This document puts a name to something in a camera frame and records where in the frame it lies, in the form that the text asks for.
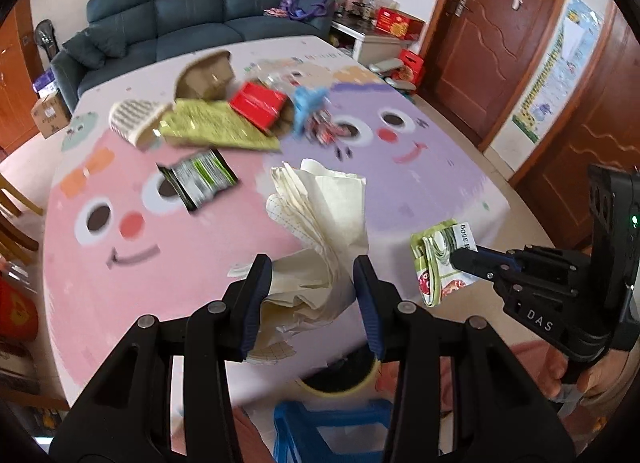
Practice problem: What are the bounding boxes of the green printed wrapper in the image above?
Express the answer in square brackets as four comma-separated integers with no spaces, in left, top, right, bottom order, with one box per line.
[409,220,478,307]

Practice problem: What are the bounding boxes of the white paper bag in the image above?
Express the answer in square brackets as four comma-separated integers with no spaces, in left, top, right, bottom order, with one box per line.
[248,159,369,363]

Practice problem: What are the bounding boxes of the blue face mask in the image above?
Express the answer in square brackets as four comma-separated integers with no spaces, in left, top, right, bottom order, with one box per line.
[292,86,329,137]

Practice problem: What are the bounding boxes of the red snack box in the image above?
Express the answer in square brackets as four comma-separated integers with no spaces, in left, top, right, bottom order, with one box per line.
[230,82,288,134]

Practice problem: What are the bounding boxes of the grey checked paper cup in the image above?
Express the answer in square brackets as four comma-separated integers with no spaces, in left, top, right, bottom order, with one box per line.
[108,99,172,150]

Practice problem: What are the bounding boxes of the yellow-green plastic bag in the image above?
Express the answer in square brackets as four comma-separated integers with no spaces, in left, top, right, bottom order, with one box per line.
[157,99,280,151]

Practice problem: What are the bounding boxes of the yellow rim trash bin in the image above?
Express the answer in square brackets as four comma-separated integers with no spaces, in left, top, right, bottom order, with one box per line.
[297,345,380,398]

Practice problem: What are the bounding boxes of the right hand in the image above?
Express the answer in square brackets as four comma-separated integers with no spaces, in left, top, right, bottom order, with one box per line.
[537,343,639,408]

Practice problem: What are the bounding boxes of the blue plastic stool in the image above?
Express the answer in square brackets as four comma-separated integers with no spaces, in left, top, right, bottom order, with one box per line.
[273,399,393,463]

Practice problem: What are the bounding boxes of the wooden chair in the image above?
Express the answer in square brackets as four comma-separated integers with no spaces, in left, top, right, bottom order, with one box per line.
[0,175,44,266]

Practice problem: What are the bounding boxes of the colourful candy wrappers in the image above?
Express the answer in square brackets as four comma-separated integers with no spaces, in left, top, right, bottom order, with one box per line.
[304,110,352,147]

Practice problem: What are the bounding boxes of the red bag by door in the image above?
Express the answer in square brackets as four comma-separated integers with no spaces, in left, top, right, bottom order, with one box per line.
[397,49,424,86]

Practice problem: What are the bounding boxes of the teal stepper machine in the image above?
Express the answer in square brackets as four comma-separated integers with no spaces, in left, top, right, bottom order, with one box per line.
[368,58,416,94]

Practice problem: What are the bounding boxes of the height chart poster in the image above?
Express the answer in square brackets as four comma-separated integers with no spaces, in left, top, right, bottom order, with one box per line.
[512,0,603,144]

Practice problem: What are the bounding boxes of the cartoon play mat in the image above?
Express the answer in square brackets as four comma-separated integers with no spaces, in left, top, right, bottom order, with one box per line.
[43,36,509,400]

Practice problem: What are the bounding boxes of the black green snack packet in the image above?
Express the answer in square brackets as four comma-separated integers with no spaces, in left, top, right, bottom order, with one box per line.
[157,148,239,213]

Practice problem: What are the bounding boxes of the red gift box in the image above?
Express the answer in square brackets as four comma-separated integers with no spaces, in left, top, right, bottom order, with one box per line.
[375,7,424,41]

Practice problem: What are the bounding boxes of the brown wooden door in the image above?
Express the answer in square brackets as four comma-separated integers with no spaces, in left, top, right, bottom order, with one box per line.
[426,0,560,145]

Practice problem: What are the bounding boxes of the white side cabinet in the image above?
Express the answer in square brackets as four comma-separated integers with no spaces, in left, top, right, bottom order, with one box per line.
[329,17,412,66]

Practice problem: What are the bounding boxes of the cardboard box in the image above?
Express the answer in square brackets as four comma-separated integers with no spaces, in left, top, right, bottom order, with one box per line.
[30,92,70,138]

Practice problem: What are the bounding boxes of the purple bag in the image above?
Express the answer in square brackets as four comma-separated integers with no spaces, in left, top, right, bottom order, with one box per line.
[279,0,332,22]

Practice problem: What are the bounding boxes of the brown wooden wardrobe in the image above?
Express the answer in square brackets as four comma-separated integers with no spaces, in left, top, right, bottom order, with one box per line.
[0,0,43,157]

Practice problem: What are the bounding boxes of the black floor fan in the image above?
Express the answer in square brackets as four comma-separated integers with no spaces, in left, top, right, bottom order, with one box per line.
[34,19,60,60]

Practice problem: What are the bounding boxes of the dark blue sofa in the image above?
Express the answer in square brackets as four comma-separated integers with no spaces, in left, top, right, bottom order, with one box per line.
[51,0,335,109]

